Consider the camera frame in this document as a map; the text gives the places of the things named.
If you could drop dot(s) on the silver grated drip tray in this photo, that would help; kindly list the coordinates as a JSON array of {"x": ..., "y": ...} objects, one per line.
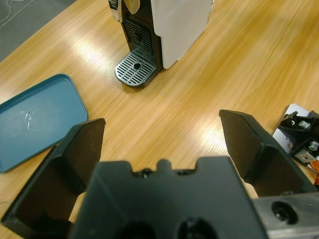
[{"x": 134, "y": 72}]

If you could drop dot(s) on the teal plastic tray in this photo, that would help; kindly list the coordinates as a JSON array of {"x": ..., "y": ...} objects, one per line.
[{"x": 37, "y": 119}]

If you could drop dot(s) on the white capsule coffee machine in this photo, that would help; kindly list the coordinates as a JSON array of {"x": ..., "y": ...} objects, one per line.
[{"x": 179, "y": 30}]

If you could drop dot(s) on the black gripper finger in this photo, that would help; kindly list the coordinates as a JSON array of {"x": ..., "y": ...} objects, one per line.
[
  {"x": 49, "y": 184},
  {"x": 269, "y": 164}
]

